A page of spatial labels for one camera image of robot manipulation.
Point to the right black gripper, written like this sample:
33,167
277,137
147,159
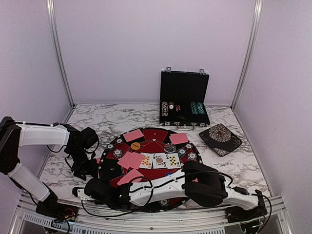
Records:
105,182

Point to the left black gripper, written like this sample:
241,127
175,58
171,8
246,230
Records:
92,170

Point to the dealt cards seat two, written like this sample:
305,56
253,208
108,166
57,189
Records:
129,176

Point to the green chip seat four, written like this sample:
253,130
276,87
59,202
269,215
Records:
110,146

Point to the white chip stack seat four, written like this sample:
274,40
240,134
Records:
117,153

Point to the dealt cards seat four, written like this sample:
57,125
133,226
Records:
131,160

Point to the white chip seat five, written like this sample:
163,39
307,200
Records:
119,141

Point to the blue chip stack seat one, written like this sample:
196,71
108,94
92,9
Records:
164,202

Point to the orange dealer button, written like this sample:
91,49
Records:
135,146

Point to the king face card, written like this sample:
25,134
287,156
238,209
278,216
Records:
158,160

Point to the dealt cards seat five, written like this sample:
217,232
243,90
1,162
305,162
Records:
133,135

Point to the eight of spades card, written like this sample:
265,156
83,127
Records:
172,161

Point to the clear round button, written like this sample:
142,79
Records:
169,148

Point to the green chip stack seat eight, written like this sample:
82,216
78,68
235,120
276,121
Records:
182,152

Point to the dealt cards seat seven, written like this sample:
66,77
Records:
178,138

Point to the white chip stack seat eight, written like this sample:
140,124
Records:
191,156

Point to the red chip seat eight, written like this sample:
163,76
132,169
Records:
188,146

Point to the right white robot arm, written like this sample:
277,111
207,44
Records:
202,184

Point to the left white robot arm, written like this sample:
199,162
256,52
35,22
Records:
22,144

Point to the round red black poker mat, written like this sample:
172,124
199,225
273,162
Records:
153,141

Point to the white chips row in case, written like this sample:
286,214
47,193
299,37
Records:
164,110

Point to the red dice in case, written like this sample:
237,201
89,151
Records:
178,108

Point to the black floral square plate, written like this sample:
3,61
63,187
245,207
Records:
220,139

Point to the green chips row in case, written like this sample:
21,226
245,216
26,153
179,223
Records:
197,108

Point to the black poker chip case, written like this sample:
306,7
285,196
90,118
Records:
182,88

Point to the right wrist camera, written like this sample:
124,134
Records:
79,193

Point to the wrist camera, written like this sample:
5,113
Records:
88,138
79,193

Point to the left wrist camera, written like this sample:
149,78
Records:
88,138

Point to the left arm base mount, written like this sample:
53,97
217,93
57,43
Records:
52,208

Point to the aluminium front rail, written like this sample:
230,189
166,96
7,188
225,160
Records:
90,220

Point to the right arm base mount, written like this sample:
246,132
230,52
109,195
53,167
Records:
237,214

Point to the left aluminium corner post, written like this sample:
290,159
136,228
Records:
57,47

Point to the aluminium corner post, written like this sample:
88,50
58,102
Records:
57,47
250,48

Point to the right aluminium corner post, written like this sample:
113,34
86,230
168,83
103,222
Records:
250,48

